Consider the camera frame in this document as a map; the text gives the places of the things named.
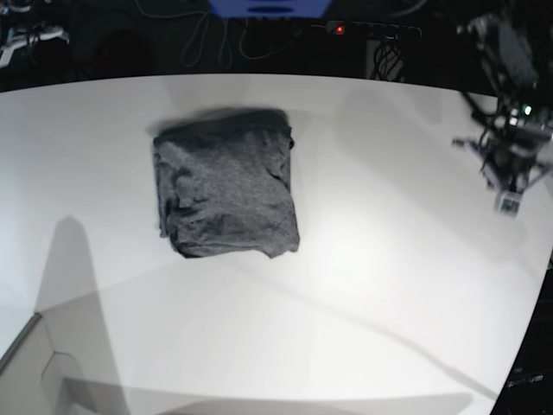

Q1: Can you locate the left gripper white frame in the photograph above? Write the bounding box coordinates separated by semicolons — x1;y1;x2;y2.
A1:
452;138;552;218

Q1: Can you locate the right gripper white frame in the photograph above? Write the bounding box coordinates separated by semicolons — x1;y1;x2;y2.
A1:
1;26;69;67

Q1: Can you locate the grey t-shirt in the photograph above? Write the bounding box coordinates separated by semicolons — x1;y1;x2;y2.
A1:
152;107;300;259

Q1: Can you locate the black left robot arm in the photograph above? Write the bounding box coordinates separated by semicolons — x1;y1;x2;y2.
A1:
452;1;552;217

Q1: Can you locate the blue box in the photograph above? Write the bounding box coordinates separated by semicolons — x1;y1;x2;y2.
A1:
209;0;331;18

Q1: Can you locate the black power strip red light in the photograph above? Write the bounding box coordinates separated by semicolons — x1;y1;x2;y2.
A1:
325;21;423;38

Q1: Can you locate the grey looped cable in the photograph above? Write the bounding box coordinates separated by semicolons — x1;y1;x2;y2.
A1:
181;12;303;68

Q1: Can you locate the bundle of black cables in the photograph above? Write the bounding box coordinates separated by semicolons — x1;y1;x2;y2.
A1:
371;35;409;82

